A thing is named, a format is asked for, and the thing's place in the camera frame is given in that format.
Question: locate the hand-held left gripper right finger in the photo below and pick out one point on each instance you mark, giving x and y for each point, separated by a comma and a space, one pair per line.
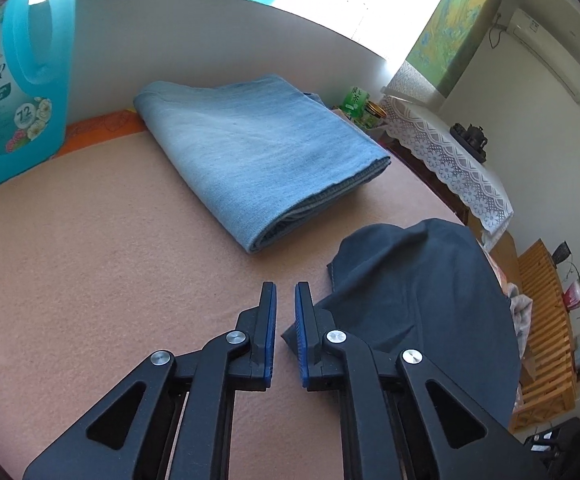
301, 330

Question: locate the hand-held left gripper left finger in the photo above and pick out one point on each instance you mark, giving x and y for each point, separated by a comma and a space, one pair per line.
270, 330

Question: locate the black pants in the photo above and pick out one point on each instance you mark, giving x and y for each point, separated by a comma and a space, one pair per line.
420, 300

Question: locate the folded blue jeans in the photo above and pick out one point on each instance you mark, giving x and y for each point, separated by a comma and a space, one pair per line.
260, 160

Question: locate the pink fleece blanket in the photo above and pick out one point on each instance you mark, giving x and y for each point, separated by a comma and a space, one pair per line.
95, 270

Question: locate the white lace tablecloth table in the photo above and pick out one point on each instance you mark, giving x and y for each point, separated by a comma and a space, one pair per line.
450, 170

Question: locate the grey cloth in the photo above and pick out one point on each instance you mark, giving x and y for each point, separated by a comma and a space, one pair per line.
520, 320

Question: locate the green jar with gold lid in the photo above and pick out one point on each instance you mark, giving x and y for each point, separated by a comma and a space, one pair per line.
376, 115

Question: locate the green tea box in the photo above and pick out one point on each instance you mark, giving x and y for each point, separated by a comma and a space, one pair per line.
356, 102

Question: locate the wooden bench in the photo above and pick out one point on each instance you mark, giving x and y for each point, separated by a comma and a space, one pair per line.
545, 340

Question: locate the dark teapot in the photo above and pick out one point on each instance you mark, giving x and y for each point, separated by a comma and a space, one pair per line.
470, 136

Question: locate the window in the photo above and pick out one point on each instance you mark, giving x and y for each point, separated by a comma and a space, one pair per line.
370, 10

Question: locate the green and yellow painting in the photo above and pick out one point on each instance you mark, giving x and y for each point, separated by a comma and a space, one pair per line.
455, 25

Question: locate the white air conditioner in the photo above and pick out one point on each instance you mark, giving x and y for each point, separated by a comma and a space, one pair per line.
545, 55

